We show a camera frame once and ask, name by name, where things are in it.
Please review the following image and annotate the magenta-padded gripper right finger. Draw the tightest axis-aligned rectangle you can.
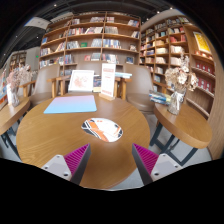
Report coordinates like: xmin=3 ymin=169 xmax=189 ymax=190
xmin=131 ymin=143 xmax=184 ymax=186

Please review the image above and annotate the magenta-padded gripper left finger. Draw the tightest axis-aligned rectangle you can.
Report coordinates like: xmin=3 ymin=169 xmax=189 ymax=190
xmin=41 ymin=143 xmax=92 ymax=186

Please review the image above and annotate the white orange patterned computer mouse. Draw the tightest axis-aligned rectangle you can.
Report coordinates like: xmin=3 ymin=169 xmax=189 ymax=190
xmin=81 ymin=117 xmax=124 ymax=143

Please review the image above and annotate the blue pink gradient mouse pad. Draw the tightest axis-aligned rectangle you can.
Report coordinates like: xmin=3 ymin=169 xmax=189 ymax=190
xmin=43 ymin=95 xmax=98 ymax=115

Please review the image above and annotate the round wooden side table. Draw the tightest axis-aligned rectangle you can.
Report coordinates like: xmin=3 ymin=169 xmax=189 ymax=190
xmin=149 ymin=102 xmax=213 ymax=167
xmin=0 ymin=96 xmax=32 ymax=158

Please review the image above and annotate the stack of colourful books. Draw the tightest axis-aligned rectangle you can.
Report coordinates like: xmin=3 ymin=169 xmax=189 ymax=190
xmin=148 ymin=89 xmax=172 ymax=107

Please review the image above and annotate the beige armchair with wooden arms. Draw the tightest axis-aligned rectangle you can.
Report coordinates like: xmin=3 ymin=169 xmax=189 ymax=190
xmin=19 ymin=63 xmax=63 ymax=108
xmin=46 ymin=60 xmax=133 ymax=101
xmin=123 ymin=63 xmax=168 ymax=114

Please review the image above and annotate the white framed picture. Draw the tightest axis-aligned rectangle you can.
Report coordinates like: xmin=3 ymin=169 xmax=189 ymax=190
xmin=67 ymin=69 xmax=95 ymax=93

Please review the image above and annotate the dark cover book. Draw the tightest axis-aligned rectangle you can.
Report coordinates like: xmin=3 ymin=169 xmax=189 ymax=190
xmin=92 ymin=74 xmax=103 ymax=93

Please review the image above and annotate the white sign on wooden base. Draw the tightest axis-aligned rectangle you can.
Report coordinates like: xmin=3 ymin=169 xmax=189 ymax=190
xmin=98 ymin=62 xmax=117 ymax=102

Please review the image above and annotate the pale blue book stack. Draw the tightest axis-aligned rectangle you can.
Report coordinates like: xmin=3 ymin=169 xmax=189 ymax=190
xmin=114 ymin=71 xmax=133 ymax=80

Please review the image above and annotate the glass vase with dried flowers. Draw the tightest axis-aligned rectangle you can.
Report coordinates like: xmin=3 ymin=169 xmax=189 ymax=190
xmin=164 ymin=54 xmax=200 ymax=116
xmin=5 ymin=64 xmax=32 ymax=108

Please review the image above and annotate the small white table card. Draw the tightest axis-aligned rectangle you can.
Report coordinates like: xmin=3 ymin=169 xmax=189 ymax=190
xmin=5 ymin=93 xmax=14 ymax=106

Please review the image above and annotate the colourful book display table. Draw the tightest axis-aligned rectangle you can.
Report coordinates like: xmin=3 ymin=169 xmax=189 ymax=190
xmin=0 ymin=68 xmax=9 ymax=111

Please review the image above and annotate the small distant bookshelf unit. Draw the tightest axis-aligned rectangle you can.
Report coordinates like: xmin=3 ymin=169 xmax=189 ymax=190
xmin=9 ymin=50 xmax=28 ymax=73

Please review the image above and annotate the curved wooden bookshelf unit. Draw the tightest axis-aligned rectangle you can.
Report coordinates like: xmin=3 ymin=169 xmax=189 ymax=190
xmin=139 ymin=14 xmax=218 ymax=118

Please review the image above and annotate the wide wooden bookshelf unit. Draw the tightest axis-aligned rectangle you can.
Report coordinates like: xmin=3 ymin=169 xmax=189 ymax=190
xmin=38 ymin=11 xmax=143 ymax=78

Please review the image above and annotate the white hanging ceiling panel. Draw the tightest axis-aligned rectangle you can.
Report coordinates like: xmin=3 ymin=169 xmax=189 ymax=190
xmin=23 ymin=16 xmax=52 ymax=30

